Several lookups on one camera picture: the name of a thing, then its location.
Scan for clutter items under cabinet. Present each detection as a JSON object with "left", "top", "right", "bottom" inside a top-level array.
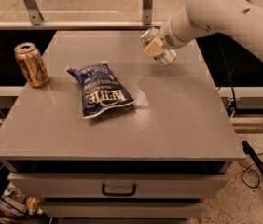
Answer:
[{"left": 0, "top": 184, "right": 47, "bottom": 224}]

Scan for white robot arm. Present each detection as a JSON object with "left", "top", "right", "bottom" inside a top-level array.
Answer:
[{"left": 141, "top": 0, "right": 263, "bottom": 66}]

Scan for grey drawer cabinet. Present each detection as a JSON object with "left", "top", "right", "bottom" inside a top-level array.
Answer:
[{"left": 0, "top": 31, "right": 244, "bottom": 224}]

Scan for silver 7up can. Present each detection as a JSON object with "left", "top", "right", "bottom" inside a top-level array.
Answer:
[{"left": 141, "top": 27, "right": 176, "bottom": 67}]

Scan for left metal window bracket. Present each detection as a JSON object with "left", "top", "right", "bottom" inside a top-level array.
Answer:
[{"left": 23, "top": 0, "right": 43, "bottom": 26}]

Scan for middle metal window bracket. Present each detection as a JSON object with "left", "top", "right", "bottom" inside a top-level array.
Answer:
[{"left": 142, "top": 0, "right": 153, "bottom": 25}]

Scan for gold soda can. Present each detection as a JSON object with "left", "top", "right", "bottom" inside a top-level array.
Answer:
[{"left": 14, "top": 42, "right": 49, "bottom": 88}]

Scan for blue kettle chips bag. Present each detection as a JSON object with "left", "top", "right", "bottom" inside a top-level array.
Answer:
[{"left": 66, "top": 63, "right": 134, "bottom": 119}]

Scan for black drawer handle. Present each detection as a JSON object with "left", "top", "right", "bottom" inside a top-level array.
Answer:
[{"left": 101, "top": 184, "right": 137, "bottom": 197}]

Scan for metal window bracket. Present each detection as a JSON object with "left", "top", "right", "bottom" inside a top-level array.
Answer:
[
  {"left": 23, "top": 0, "right": 43, "bottom": 26},
  {"left": 142, "top": 0, "right": 153, "bottom": 25}
]

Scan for black pole on floor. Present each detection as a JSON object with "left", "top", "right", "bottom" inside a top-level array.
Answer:
[{"left": 242, "top": 141, "right": 263, "bottom": 175}]

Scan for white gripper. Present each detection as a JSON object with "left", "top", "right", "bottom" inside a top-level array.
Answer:
[{"left": 143, "top": 14, "right": 195, "bottom": 58}]

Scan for black cable on floor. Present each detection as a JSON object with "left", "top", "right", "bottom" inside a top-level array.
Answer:
[{"left": 238, "top": 139, "right": 263, "bottom": 189}]

